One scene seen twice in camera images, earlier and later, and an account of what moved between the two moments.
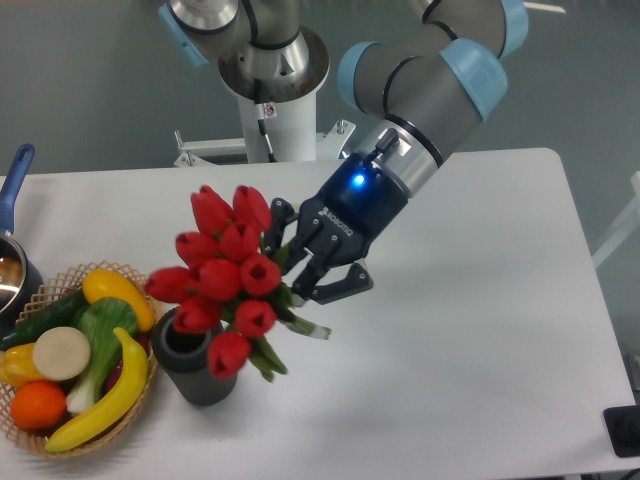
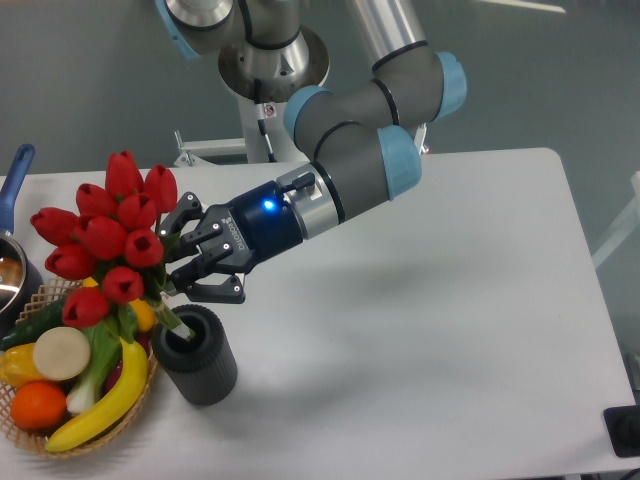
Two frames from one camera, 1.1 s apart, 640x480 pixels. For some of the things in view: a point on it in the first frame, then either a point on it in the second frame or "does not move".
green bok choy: [98, 319] does not move
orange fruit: [38, 405] does not move
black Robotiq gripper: [338, 227] -> [257, 225]
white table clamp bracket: [329, 146] does not move
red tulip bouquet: [226, 277] -> [115, 236]
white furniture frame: [629, 224] does not move
